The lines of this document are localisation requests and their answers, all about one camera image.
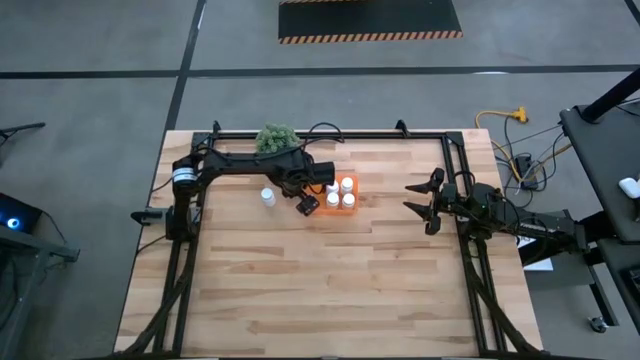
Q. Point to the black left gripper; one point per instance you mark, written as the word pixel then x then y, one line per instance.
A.
pixel 306 205

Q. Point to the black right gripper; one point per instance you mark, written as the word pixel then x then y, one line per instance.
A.
pixel 446 202

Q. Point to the white pill bottle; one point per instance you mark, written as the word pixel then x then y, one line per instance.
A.
pixel 347 185
pixel 268 196
pixel 332 200
pixel 332 187
pixel 348 201

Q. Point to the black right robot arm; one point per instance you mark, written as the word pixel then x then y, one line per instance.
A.
pixel 530 227

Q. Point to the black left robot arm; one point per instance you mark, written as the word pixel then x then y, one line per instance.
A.
pixel 240 162

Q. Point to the orange translucent plastic basket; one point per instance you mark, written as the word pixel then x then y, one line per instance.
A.
pixel 335 211

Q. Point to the green artificial potted plant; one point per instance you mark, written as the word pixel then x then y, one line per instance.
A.
pixel 272 139

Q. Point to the white paper label sheet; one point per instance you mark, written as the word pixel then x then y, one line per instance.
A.
pixel 542 264

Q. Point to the black side table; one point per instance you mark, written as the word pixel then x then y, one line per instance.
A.
pixel 605 160

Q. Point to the black hazard-striped floor mat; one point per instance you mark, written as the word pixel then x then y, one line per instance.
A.
pixel 370 17

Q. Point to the small white object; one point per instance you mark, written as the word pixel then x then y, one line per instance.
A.
pixel 631 187

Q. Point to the black caster wheel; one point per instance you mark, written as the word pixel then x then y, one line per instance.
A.
pixel 597 325

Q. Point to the black diagonal pole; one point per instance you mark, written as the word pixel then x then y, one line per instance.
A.
pixel 612 95

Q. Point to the dark grey equipment cart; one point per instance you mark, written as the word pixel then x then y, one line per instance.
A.
pixel 30 246

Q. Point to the black tripod leg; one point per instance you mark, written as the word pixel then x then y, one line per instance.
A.
pixel 22 128

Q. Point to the black device with blue light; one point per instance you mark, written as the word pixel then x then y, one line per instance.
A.
pixel 12 220

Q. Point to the black aluminium table frame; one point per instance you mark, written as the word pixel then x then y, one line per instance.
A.
pixel 380 135

